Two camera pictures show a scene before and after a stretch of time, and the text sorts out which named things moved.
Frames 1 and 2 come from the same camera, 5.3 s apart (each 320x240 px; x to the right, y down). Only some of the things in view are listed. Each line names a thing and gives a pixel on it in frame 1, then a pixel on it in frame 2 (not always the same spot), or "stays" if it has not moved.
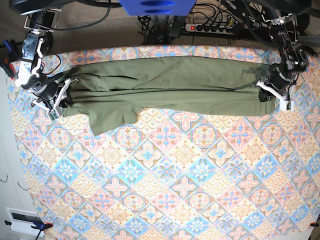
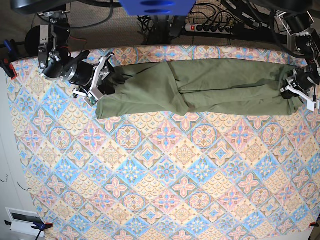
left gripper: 48,92 → 83,76
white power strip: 209,28 stays
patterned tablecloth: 173,175 stays
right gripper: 279,79 → 305,80
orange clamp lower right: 313,224 stays
